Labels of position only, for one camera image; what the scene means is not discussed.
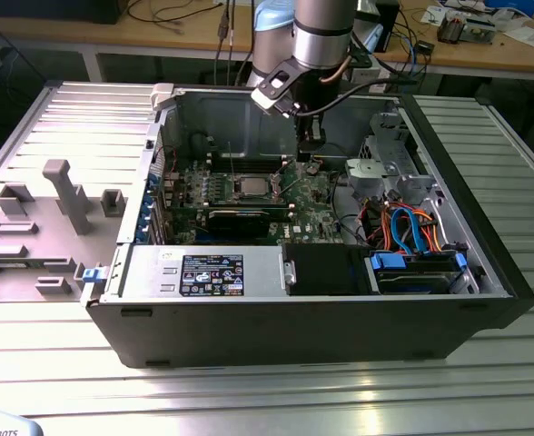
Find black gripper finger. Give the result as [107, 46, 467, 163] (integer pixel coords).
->
[312, 115, 328, 154]
[296, 115, 313, 154]

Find silver CPU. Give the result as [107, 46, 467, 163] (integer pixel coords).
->
[239, 176, 271, 198]

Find CPU socket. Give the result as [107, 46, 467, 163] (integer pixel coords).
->
[229, 171, 287, 202]

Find blue slot retainer clips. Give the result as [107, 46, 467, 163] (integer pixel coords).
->
[133, 174, 160, 246]

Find silver metal drive cage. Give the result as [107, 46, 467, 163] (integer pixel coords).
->
[343, 111, 437, 205]

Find green motherboard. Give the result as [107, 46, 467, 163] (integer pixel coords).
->
[164, 156, 346, 246]

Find black upright box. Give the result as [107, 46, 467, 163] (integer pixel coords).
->
[375, 0, 401, 55]

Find black graphics card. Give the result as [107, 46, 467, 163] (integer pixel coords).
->
[170, 203, 294, 240]

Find black drive bay box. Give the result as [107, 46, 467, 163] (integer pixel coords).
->
[281, 243, 372, 297]

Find wooden desk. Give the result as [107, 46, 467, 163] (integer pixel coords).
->
[0, 0, 534, 83]

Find light grey case latch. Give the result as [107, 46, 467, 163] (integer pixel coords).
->
[150, 82, 176, 112]

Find metal heat sink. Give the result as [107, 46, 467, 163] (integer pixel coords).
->
[437, 12, 467, 45]

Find hard disk in blue carrier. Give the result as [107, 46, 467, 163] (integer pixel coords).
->
[364, 251, 470, 295]

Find small metal box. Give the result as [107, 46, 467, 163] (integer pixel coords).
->
[464, 16, 499, 45]

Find black and silver PC case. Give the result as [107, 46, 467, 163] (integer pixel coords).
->
[79, 81, 534, 370]

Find silver power supply with label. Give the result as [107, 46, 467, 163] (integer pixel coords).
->
[120, 244, 292, 300]

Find white papers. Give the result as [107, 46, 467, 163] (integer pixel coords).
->
[498, 25, 534, 46]

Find grey parts rack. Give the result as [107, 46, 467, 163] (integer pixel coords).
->
[0, 158, 128, 303]

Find blue plastic latch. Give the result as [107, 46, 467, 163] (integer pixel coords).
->
[82, 267, 108, 286]

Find black flat box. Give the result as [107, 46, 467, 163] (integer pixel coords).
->
[0, 0, 124, 25]

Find copper coloured hose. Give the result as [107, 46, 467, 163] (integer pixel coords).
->
[317, 53, 353, 86]

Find black camera cable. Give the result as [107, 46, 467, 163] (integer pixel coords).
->
[292, 77, 420, 118]

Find blue cable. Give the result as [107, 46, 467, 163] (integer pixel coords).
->
[407, 38, 430, 92]

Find thin red wire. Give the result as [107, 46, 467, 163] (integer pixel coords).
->
[155, 144, 180, 176]

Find blue data wire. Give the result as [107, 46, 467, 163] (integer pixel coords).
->
[390, 206, 431, 255]

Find orange wire bundle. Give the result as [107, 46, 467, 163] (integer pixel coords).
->
[366, 202, 448, 253]

